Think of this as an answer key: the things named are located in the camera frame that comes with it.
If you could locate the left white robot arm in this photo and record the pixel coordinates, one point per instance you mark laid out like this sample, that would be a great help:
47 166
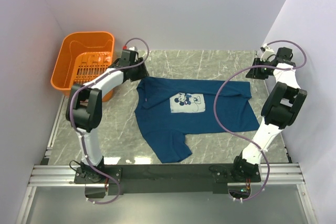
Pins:
84 109

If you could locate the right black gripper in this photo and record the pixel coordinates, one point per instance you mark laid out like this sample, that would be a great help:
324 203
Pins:
254 73

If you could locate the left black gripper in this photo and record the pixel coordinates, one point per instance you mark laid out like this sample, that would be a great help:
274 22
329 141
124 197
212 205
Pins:
143 73

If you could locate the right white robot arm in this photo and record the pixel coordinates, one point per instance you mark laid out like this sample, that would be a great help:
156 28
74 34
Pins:
279 111

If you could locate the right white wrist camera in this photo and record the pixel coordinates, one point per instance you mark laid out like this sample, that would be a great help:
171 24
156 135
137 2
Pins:
267 52

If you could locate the aluminium frame rail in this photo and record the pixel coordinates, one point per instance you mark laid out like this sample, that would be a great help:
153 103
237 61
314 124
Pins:
54 198

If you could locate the orange plastic basket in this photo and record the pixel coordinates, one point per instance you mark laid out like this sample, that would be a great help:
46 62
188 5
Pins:
83 56

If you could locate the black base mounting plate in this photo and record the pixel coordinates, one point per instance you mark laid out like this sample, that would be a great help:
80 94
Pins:
160 178

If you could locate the blue mickey mouse t-shirt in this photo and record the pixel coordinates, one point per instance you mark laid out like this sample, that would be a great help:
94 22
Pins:
169 109

